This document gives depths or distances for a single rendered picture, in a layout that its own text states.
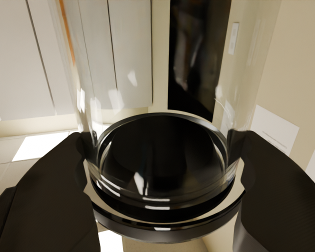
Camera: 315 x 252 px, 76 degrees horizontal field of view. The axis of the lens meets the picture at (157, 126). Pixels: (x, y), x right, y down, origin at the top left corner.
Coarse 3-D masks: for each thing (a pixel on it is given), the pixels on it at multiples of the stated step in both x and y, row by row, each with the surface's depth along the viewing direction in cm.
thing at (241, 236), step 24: (264, 144) 10; (264, 168) 8; (288, 168) 8; (264, 192) 7; (288, 192) 7; (312, 192) 7; (240, 216) 6; (264, 216) 6; (288, 216) 6; (312, 216) 6; (240, 240) 6; (264, 240) 6; (288, 240) 6; (312, 240) 6
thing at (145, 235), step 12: (96, 216) 10; (228, 216) 9; (120, 228) 9; (132, 228) 9; (192, 228) 9; (204, 228) 9; (216, 228) 9; (156, 240) 9; (168, 240) 9; (180, 240) 9
